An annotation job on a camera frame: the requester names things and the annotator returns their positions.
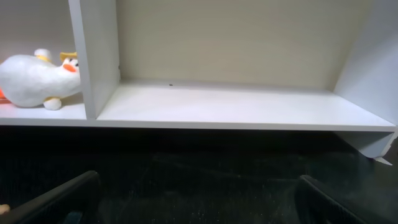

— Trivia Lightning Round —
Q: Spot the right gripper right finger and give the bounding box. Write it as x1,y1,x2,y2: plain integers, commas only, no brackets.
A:
294,174,398,224

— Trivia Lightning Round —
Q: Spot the white plush duck yellow hat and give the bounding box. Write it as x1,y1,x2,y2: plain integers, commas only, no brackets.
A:
0,48,82,111

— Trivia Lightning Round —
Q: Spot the white shelf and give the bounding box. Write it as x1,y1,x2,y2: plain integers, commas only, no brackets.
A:
0,0,398,166

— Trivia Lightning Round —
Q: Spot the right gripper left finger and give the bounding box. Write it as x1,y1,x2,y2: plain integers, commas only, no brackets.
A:
0,170,101,224

